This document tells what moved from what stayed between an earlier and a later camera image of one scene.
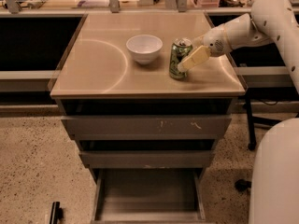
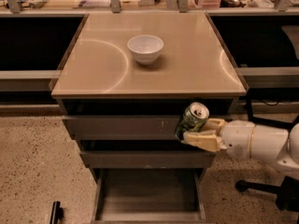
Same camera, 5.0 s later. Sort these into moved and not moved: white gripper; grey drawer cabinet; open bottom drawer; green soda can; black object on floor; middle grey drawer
Moved: green soda can; white gripper
Not moved: middle grey drawer; black object on floor; open bottom drawer; grey drawer cabinet
